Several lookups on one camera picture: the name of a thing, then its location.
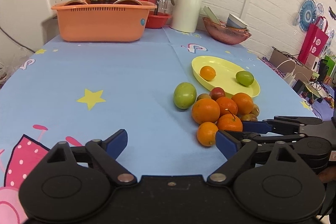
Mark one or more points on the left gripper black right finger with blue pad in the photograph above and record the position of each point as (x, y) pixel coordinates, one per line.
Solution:
(239, 154)

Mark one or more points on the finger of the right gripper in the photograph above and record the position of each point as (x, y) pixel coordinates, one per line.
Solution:
(262, 138)
(280, 125)

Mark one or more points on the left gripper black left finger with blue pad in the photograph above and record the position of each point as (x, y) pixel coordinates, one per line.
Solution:
(104, 154)

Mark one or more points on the dark purple plum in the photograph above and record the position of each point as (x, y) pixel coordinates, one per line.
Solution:
(249, 117)

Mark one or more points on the small brown fruit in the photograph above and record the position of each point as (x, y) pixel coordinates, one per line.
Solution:
(255, 111)

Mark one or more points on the orange with stem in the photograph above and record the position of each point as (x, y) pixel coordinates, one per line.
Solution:
(230, 122)

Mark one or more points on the small front orange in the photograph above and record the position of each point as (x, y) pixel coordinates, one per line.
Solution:
(206, 134)

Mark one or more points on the small orange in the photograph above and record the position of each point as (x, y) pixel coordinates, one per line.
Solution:
(208, 73)
(206, 134)

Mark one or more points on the large orange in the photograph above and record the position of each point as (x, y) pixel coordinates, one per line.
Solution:
(205, 110)

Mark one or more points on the small green mango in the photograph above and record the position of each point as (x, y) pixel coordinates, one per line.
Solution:
(245, 78)

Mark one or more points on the red plum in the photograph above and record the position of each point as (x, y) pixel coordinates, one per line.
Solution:
(216, 93)

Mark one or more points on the brown round fruit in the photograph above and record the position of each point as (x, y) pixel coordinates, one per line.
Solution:
(203, 96)

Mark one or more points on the large green mango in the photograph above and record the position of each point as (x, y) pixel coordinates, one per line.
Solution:
(185, 95)

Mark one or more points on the person hand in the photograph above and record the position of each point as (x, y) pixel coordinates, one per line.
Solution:
(328, 175)

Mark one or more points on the cardboard box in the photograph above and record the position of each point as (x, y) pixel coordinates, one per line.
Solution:
(301, 71)

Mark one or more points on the blue cartoon tablecloth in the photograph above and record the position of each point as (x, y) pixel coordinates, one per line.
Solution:
(90, 90)

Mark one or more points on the pink gift bag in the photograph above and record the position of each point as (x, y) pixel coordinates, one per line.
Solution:
(314, 41)

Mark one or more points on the stacked ceramic bowls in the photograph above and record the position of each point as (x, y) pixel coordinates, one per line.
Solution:
(235, 22)

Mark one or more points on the blue paper fan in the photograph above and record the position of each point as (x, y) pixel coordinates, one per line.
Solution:
(308, 14)

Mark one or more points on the orange plastic basket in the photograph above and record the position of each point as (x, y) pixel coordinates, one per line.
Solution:
(102, 22)

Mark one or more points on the red plastic bowl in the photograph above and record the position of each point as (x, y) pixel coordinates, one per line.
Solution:
(156, 21)

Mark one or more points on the white thermos jug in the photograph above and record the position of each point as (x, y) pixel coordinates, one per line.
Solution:
(185, 15)

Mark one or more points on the white appliance with screen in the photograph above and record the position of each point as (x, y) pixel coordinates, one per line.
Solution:
(29, 23)

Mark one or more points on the white charger with cable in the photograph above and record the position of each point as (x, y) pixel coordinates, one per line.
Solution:
(289, 76)

